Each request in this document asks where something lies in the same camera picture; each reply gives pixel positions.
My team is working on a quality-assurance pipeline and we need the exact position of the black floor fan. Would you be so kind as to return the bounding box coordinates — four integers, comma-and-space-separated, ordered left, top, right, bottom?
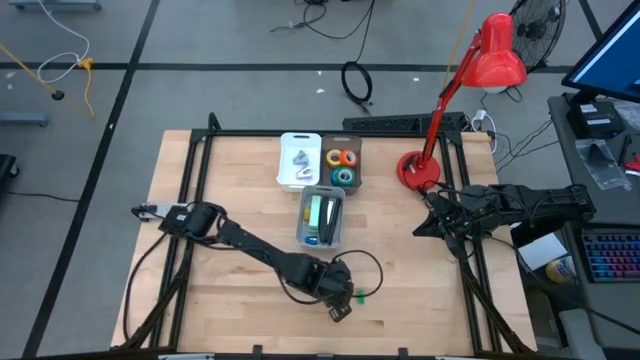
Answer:
508, 0, 569, 75

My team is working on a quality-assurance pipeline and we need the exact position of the white floor cable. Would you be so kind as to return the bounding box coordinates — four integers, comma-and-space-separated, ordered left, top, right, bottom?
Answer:
35, 0, 92, 85

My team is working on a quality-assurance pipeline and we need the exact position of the brown plastic bin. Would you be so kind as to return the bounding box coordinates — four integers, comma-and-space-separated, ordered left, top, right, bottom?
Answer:
318, 133, 364, 197

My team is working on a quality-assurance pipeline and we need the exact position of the coiled black cable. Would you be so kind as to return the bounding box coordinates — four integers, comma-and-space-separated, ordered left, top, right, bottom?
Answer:
340, 60, 374, 116

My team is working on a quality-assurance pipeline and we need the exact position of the white paper sheet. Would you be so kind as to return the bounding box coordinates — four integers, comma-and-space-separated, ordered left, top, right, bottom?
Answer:
516, 231, 570, 273

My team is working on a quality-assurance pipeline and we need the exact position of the small black computer box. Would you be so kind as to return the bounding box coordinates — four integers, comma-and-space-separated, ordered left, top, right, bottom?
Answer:
566, 99, 627, 141

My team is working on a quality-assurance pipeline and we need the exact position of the grey side desk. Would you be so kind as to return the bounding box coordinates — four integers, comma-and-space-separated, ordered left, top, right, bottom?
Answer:
547, 92, 640, 226

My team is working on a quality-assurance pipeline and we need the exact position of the white plastic bin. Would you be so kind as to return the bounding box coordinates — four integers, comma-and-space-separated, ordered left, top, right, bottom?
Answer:
276, 132, 324, 195

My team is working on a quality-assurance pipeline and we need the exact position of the red desk lamp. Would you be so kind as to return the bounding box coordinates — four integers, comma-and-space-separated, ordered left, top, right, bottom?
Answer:
396, 12, 529, 192

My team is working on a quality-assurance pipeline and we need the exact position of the white power adapter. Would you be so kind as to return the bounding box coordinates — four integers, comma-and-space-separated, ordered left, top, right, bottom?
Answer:
471, 108, 497, 132

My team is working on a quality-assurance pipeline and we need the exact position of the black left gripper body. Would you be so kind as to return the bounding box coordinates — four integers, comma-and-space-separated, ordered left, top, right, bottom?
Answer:
309, 257, 356, 324

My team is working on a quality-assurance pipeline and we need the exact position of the grey metal table foot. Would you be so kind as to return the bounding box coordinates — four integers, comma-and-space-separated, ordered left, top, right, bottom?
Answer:
9, 0, 102, 12
0, 112, 51, 127

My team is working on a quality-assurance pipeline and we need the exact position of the tan cable with black plug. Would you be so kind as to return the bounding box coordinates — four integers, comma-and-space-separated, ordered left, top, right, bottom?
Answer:
0, 43, 66, 101

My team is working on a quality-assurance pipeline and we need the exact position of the yellow canister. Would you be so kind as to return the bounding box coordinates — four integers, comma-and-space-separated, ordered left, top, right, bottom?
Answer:
544, 254, 577, 285

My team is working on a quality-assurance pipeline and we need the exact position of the grey plastic bin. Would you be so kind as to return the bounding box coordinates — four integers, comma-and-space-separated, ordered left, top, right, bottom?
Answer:
296, 185, 346, 251

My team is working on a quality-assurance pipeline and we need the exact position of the clear plastic bag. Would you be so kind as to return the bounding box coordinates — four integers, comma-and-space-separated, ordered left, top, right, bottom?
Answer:
574, 138, 632, 192

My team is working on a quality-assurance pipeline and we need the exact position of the black equipment base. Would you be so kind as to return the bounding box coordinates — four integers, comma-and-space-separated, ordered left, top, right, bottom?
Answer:
0, 153, 21, 181

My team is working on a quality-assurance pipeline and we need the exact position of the black metal rig frame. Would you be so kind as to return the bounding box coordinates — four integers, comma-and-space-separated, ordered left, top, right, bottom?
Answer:
112, 112, 539, 360

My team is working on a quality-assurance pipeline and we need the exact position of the black power strip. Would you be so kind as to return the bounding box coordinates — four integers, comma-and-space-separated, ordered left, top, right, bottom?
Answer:
342, 111, 469, 134

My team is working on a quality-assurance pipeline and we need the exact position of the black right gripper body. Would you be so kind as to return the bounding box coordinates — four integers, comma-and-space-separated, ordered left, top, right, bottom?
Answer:
424, 191, 469, 236

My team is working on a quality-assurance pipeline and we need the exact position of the black computer monitor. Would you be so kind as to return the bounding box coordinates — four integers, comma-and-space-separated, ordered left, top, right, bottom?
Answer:
561, 0, 640, 105

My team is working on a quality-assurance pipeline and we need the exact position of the yellow floor cable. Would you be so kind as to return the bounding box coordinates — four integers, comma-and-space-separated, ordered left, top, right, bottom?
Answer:
74, 56, 97, 119

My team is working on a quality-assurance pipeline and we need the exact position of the backlit black keyboard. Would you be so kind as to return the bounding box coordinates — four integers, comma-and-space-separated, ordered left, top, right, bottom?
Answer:
581, 230, 640, 285

